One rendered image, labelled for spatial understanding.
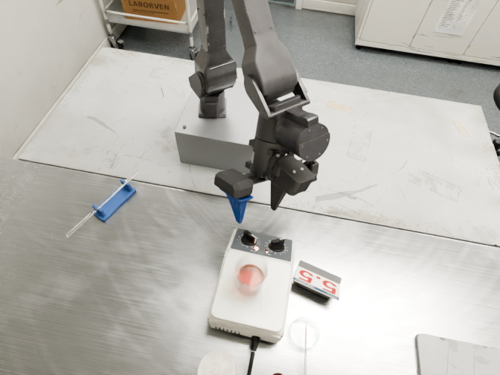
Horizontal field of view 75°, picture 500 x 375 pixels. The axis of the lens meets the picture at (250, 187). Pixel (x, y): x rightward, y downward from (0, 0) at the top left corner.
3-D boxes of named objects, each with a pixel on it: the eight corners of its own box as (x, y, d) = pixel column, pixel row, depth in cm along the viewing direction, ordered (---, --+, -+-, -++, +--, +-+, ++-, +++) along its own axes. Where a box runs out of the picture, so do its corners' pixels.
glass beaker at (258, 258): (253, 306, 55) (256, 292, 48) (227, 287, 56) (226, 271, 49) (272, 277, 58) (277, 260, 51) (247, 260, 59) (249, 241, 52)
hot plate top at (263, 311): (228, 250, 60) (228, 248, 60) (292, 265, 60) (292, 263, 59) (209, 317, 54) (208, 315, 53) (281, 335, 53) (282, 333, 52)
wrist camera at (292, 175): (266, 151, 53) (298, 166, 49) (296, 143, 57) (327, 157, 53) (262, 184, 55) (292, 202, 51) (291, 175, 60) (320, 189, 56)
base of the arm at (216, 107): (199, 97, 79) (198, 77, 74) (226, 99, 79) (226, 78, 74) (197, 118, 75) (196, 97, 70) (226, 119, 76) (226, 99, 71)
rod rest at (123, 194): (126, 184, 77) (122, 175, 74) (137, 190, 76) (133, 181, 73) (93, 214, 72) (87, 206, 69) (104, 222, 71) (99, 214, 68)
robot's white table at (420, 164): (155, 195, 181) (102, 45, 107) (373, 236, 174) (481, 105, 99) (119, 280, 154) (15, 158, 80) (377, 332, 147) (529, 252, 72)
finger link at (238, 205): (217, 185, 56) (240, 201, 52) (234, 181, 58) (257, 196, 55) (213, 219, 59) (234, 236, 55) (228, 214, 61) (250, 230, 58)
